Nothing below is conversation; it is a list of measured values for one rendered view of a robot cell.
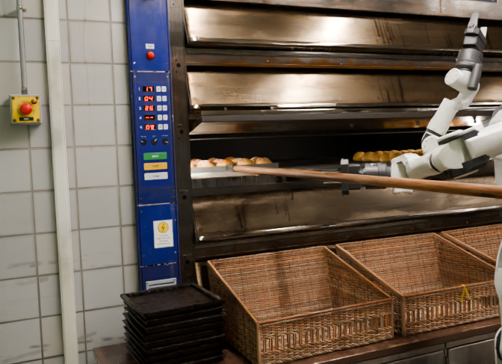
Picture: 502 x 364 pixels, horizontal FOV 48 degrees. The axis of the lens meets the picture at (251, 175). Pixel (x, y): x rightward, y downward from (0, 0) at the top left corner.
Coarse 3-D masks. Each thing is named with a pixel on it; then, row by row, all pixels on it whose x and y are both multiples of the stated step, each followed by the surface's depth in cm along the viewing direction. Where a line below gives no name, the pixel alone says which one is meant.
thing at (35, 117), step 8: (16, 96) 190; (24, 96) 191; (32, 96) 192; (16, 104) 190; (32, 104) 192; (40, 104) 193; (16, 112) 190; (32, 112) 192; (40, 112) 193; (16, 120) 190; (24, 120) 191; (32, 120) 192; (40, 120) 193
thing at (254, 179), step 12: (480, 168) 283; (192, 180) 223; (204, 180) 225; (216, 180) 227; (228, 180) 229; (240, 180) 231; (252, 180) 233; (264, 180) 236; (276, 180) 238; (288, 180) 240; (300, 180) 242; (312, 180) 245
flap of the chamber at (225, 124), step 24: (216, 120) 210; (240, 120) 214; (264, 120) 218; (288, 120) 223; (312, 120) 228; (336, 120) 234; (360, 120) 240; (384, 120) 246; (408, 120) 252; (456, 120) 266; (480, 120) 274
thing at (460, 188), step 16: (288, 176) 216; (304, 176) 204; (320, 176) 193; (336, 176) 184; (352, 176) 176; (368, 176) 169; (384, 176) 163; (448, 192) 139; (464, 192) 134; (480, 192) 129; (496, 192) 125
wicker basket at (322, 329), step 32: (256, 256) 232; (288, 256) 237; (320, 256) 243; (224, 288) 208; (256, 288) 229; (288, 288) 234; (320, 288) 240; (352, 288) 226; (256, 320) 183; (288, 320) 186; (320, 320) 192; (352, 320) 197; (384, 320) 208; (256, 352) 184; (288, 352) 187; (320, 352) 192
